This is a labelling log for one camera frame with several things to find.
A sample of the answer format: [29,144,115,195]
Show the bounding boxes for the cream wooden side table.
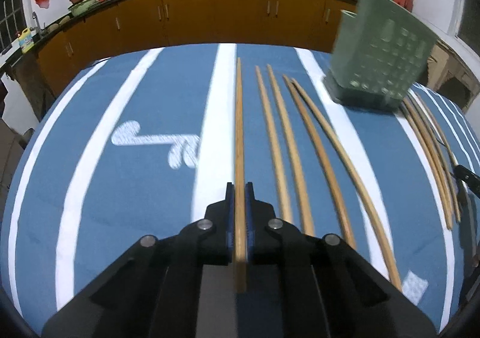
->
[427,39,479,112]

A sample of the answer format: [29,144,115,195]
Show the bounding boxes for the orange lower kitchen cabinets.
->
[36,0,356,95]

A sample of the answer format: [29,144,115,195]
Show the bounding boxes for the green perforated utensil holder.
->
[324,0,438,111]

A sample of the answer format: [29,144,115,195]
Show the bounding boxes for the yellow detergent bottle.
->
[18,27,34,54]

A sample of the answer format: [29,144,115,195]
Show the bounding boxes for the wooden chopstick group two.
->
[408,94,461,223]

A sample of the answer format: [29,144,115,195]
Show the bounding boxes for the wooden chopstick group one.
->
[401,99,453,231]

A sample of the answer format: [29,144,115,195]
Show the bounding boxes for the wooden chopstick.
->
[267,64,315,236]
[255,66,294,223]
[290,79,402,291]
[282,75,356,250]
[233,57,247,293]

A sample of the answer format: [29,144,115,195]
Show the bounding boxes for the blue white striped tablecloth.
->
[1,44,479,332]

